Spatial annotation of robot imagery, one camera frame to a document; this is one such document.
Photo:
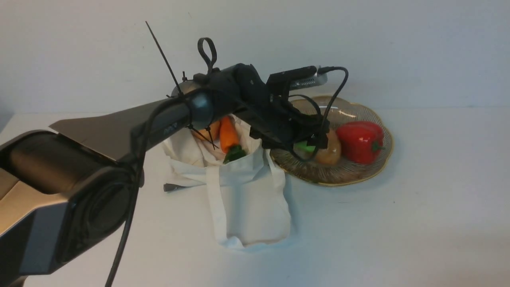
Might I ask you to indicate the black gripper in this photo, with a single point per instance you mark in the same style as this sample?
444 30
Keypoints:
279 125

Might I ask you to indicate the green cucumber vegetable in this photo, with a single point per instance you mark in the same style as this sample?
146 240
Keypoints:
304 147

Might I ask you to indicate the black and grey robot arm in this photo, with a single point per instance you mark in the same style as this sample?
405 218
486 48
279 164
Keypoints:
65 190

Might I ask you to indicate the orange round vegetable in bag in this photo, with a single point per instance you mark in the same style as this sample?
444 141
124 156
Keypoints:
210 133

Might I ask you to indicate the white cloth tote bag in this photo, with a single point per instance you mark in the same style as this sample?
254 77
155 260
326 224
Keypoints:
246 197

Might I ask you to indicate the orange carrot with green top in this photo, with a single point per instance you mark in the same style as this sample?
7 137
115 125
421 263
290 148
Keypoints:
230 141

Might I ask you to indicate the ribbed glass plate gold rim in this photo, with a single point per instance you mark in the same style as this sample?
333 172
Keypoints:
344 172

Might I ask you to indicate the brown potato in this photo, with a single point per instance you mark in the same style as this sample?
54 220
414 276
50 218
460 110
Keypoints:
332 154

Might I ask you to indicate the red bell pepper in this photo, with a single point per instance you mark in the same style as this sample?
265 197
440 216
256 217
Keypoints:
361 141

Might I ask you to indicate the wrist camera with silver body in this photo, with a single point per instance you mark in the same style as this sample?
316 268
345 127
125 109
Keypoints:
295 79

